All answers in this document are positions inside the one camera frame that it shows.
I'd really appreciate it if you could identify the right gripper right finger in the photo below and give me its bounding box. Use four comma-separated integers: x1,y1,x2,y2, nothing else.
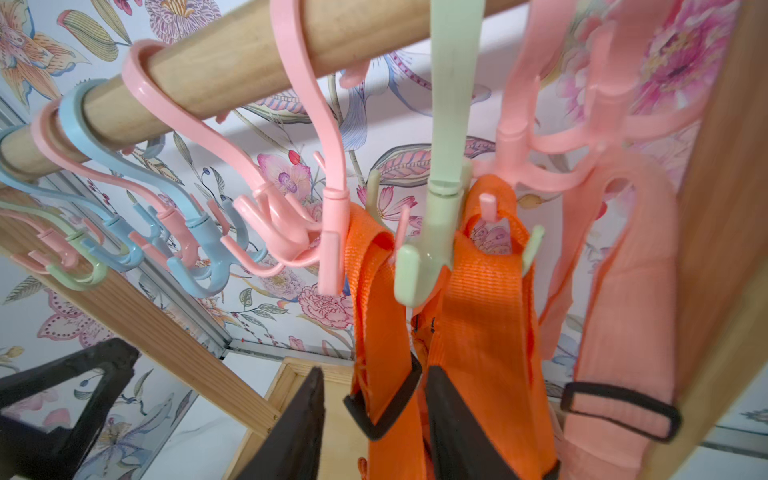
426,366,518,480

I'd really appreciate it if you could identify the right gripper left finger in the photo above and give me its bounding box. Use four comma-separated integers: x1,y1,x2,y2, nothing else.
236,365,326,479

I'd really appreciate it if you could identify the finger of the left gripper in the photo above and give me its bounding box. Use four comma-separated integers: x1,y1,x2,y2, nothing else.
1,338,140,479

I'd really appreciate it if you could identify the green hook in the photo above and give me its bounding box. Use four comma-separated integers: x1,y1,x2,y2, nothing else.
365,0,546,308
1,201,109,291

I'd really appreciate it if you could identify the pink hook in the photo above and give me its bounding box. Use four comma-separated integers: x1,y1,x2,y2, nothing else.
1,209,80,275
29,98,203,271

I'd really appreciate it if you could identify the blue hook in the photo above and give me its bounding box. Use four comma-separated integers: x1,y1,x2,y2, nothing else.
58,79,238,298
0,124,146,272

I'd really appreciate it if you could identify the wooden clothes rack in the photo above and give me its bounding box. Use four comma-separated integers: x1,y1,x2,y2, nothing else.
0,0,768,480

